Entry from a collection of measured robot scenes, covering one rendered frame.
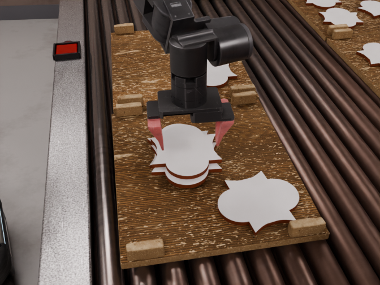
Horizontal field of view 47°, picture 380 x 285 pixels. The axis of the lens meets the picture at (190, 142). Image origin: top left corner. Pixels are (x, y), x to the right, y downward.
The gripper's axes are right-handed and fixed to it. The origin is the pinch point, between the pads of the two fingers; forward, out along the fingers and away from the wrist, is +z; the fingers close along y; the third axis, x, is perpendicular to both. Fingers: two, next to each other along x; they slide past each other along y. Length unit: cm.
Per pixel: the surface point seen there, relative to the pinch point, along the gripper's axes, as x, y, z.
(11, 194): -96, 77, 100
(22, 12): -301, 108, 90
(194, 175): 2.7, -0.5, 5.4
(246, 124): -16.1, -14.3, 9.1
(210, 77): -35.0, -8.8, 7.7
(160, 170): -0.1, 5.6, 6.2
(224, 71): -37.7, -12.9, 7.7
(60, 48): -59, 31, 9
